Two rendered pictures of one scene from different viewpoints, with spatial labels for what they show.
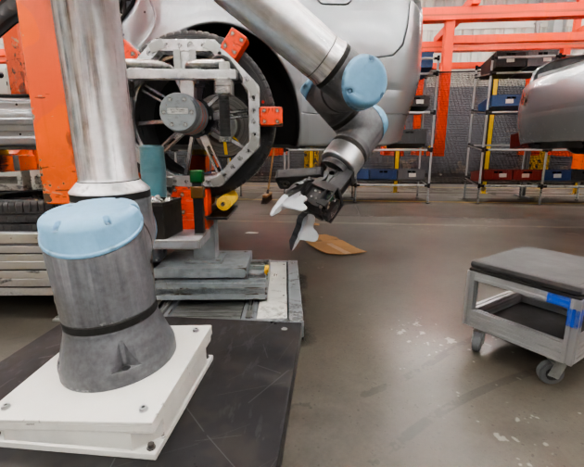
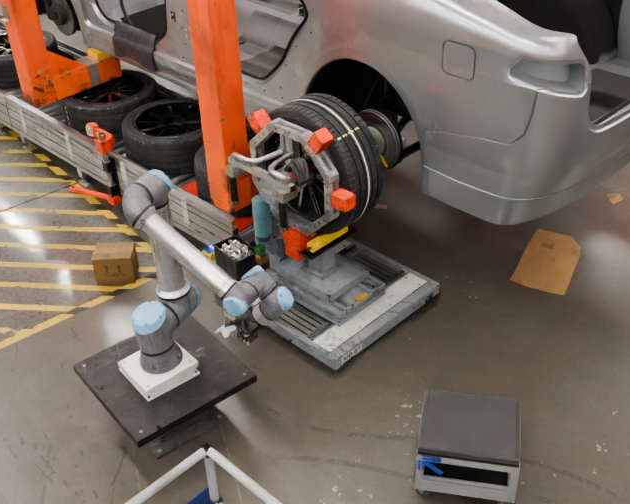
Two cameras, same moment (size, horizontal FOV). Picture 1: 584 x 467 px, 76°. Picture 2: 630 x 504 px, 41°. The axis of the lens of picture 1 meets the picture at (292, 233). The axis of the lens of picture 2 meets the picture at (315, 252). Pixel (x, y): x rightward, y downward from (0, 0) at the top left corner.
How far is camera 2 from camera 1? 318 cm
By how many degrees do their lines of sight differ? 48
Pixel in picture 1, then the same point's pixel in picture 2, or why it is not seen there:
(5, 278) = (198, 230)
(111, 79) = (165, 257)
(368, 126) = (270, 306)
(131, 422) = (142, 388)
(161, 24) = (320, 50)
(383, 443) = (282, 453)
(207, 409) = (175, 394)
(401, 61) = (521, 151)
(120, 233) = (149, 329)
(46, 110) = (211, 150)
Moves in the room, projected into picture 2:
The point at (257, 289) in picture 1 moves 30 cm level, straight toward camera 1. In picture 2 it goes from (332, 316) to (294, 347)
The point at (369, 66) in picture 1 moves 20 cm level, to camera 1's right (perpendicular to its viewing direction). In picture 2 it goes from (231, 303) to (266, 327)
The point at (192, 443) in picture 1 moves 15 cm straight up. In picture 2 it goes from (160, 402) to (155, 377)
